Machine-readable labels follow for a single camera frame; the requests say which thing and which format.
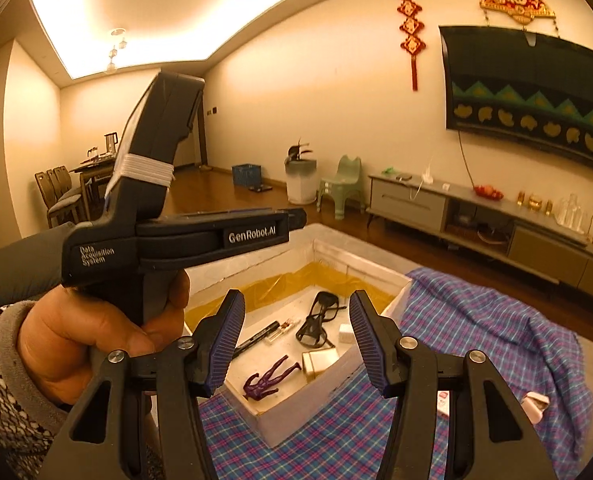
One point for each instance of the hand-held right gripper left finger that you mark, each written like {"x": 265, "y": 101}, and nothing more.
{"x": 226, "y": 340}

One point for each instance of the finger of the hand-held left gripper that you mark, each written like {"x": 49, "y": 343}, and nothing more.
{"x": 201, "y": 245}
{"x": 236, "y": 214}

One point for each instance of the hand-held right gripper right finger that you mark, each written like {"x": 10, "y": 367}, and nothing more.
{"x": 369, "y": 340}

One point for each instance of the white wall charger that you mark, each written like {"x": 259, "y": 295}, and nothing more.
{"x": 345, "y": 334}

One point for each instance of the black marker pen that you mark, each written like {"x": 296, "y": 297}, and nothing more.
{"x": 256, "y": 338}

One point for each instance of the small brown box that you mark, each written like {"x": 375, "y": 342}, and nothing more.
{"x": 319, "y": 362}

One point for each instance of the black safety glasses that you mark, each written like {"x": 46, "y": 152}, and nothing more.
{"x": 312, "y": 337}

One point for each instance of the purple plastic figurine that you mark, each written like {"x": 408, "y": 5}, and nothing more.
{"x": 261, "y": 385}

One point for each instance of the white cardboard box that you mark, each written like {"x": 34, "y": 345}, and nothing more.
{"x": 296, "y": 410}

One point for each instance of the person's left forearm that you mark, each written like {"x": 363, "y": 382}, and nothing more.
{"x": 1, "y": 385}

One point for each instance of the person's left hand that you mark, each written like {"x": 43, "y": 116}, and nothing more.
{"x": 76, "y": 330}

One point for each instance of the metal kettle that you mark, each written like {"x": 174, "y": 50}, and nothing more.
{"x": 111, "y": 144}

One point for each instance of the blue plastic crate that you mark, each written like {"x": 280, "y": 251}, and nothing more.
{"x": 246, "y": 175}

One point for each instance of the dark dining table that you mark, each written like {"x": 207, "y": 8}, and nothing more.
{"x": 96, "y": 165}

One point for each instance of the white plant pot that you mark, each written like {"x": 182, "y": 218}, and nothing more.
{"x": 301, "y": 182}

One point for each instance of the dark potted plant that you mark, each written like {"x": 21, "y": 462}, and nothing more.
{"x": 298, "y": 152}

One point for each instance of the glass pendant lamp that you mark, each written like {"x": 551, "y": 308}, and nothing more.
{"x": 116, "y": 50}

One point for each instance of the blue pink plaid cloth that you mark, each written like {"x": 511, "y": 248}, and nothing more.
{"x": 476, "y": 320}

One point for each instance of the green plastic chair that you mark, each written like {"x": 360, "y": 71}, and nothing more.
{"x": 341, "y": 180}

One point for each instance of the wooden dining chairs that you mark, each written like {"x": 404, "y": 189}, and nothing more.
{"x": 56, "y": 200}

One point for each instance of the grey television cabinet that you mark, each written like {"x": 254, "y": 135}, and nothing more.
{"x": 406, "y": 205}

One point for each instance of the white clip case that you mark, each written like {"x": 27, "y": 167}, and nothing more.
{"x": 535, "y": 405}

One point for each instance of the red fruit plate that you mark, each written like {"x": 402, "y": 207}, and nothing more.
{"x": 487, "y": 192}

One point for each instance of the clear glass cup set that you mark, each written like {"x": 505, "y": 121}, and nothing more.
{"x": 571, "y": 215}

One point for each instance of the television with dark patterned cover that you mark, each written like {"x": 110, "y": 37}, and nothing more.
{"x": 526, "y": 85}

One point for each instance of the red gold fan decoration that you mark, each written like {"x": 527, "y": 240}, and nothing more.
{"x": 516, "y": 2}

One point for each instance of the red knot wall hanging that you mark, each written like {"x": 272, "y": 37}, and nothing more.
{"x": 409, "y": 20}

